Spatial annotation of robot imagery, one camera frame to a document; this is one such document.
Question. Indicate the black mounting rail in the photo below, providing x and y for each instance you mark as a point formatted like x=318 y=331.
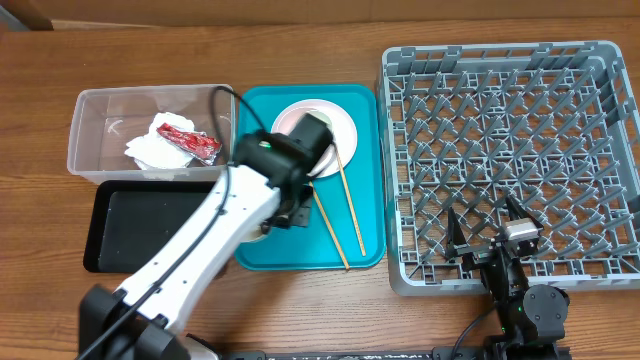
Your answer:
x=437 y=353

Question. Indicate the pink plate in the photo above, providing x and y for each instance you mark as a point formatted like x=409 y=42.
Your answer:
x=343 y=129

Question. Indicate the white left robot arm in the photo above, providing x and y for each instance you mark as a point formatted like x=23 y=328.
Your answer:
x=145 y=317

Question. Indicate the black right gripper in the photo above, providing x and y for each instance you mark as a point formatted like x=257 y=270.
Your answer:
x=478 y=254

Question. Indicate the white tissue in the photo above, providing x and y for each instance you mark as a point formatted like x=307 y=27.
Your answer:
x=152 y=151

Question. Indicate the red snack wrapper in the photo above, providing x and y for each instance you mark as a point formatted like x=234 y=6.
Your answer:
x=198 y=144

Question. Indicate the teal serving tray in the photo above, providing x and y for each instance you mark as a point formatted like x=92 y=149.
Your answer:
x=312 y=248

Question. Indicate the clear plastic waste bin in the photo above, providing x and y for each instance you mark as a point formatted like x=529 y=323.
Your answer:
x=106 y=119

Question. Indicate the grey bowl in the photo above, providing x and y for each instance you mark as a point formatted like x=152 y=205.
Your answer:
x=254 y=235

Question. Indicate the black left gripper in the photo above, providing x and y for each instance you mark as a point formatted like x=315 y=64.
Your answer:
x=301 y=214

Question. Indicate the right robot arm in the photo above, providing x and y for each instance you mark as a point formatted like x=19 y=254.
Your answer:
x=531 y=316

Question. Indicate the white cup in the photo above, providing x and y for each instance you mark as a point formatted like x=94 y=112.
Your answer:
x=321 y=116

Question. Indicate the black plastic tray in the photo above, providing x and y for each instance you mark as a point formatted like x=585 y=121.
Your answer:
x=132 y=220

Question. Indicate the grey dishwasher rack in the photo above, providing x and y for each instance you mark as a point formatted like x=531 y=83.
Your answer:
x=554 y=125

